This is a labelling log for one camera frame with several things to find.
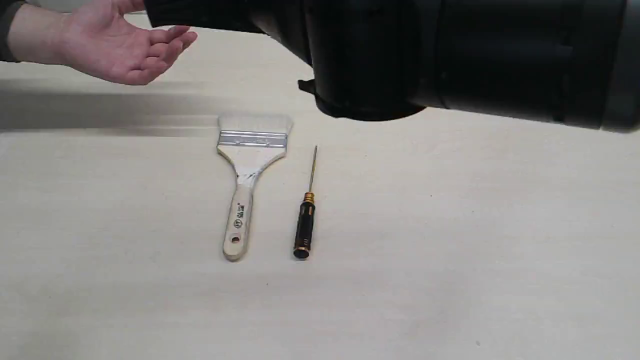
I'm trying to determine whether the wide wooden paint brush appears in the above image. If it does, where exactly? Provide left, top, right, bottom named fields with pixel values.
left=217, top=114, right=293, bottom=262

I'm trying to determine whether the open bare human hand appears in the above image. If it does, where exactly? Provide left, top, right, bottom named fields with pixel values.
left=55, top=0, right=198, bottom=85

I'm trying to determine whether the black sleeved forearm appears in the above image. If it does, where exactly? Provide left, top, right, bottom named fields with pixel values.
left=0, top=0, right=71, bottom=66

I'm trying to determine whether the black gold precision screwdriver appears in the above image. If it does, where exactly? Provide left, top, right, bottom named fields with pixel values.
left=293, top=145, right=318, bottom=260

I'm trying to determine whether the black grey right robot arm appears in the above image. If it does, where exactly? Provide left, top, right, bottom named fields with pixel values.
left=144, top=0, right=639, bottom=133

